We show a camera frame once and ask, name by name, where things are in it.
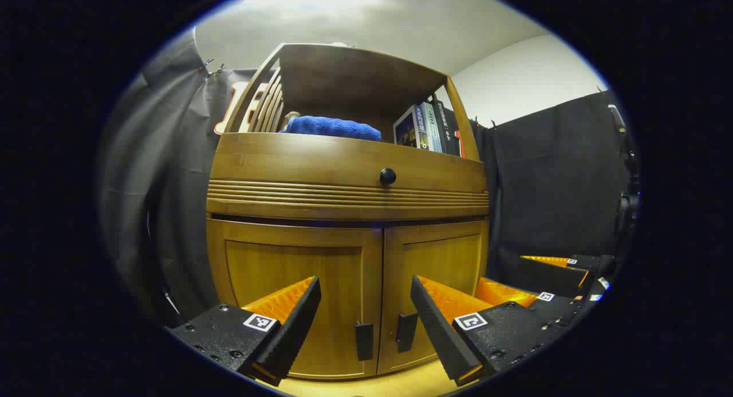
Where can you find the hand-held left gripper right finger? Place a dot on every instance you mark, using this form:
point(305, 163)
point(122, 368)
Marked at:
point(435, 334)

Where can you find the blue towel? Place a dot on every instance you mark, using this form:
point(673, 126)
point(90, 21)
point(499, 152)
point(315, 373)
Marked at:
point(332, 128)

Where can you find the black round drawer knob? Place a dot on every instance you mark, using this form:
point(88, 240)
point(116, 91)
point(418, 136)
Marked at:
point(387, 176)

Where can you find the small pale bottle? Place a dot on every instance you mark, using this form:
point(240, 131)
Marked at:
point(292, 117)

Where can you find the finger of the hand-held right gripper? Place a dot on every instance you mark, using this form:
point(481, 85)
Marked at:
point(564, 311)
point(550, 278)

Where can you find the wooden cabinet door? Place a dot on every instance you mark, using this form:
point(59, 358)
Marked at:
point(441, 254)
point(286, 259)

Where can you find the dark blue cover book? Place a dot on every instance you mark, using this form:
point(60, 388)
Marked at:
point(408, 130)

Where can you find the wooden drawer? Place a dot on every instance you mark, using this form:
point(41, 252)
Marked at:
point(286, 162)

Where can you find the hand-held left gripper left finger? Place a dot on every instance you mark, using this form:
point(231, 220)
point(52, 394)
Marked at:
point(298, 328)

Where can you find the pale grey spine book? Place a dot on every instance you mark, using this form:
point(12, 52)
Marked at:
point(430, 128)

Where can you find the wooden double-door shoe cabinet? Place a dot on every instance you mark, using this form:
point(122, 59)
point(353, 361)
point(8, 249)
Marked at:
point(355, 82)

